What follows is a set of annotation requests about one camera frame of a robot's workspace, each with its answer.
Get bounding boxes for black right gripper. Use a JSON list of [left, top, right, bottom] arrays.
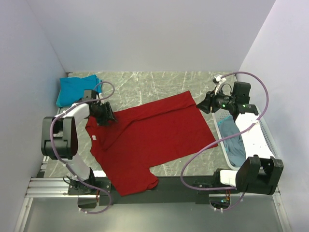
[[196, 86, 236, 114]]

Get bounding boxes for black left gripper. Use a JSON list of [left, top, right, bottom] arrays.
[[91, 101, 117, 126]]

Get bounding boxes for red t shirt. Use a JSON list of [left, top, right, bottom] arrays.
[[85, 91, 215, 196]]

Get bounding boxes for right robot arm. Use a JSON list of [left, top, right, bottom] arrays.
[[197, 81, 284, 195]]

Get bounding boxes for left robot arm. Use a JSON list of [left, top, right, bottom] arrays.
[[41, 89, 116, 194]]

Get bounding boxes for white plastic basket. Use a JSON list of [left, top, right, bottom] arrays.
[[212, 109, 278, 170]]

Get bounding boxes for folded blue t shirt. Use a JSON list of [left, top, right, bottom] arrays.
[[60, 75, 102, 101]]

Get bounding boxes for folded teal t shirt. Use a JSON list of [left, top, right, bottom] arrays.
[[56, 91, 77, 108]]

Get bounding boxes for grey blue t shirt in basket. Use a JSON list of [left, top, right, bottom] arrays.
[[218, 116, 246, 167]]

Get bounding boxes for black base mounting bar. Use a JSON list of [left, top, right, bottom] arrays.
[[68, 176, 239, 209]]

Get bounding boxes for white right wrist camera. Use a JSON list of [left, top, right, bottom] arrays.
[[212, 74, 226, 95]]

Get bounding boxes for aluminium frame rail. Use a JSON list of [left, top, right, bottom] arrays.
[[24, 177, 282, 200]]

